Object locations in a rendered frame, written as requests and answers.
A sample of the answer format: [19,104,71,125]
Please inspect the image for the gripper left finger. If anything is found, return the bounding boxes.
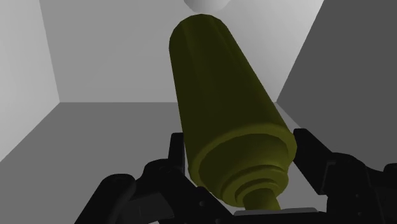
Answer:
[74,132,237,224]

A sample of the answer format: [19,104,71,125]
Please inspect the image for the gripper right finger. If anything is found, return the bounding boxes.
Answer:
[292,128,397,224]

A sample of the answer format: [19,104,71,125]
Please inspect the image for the olive green bottle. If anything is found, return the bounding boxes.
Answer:
[168,13,298,211]

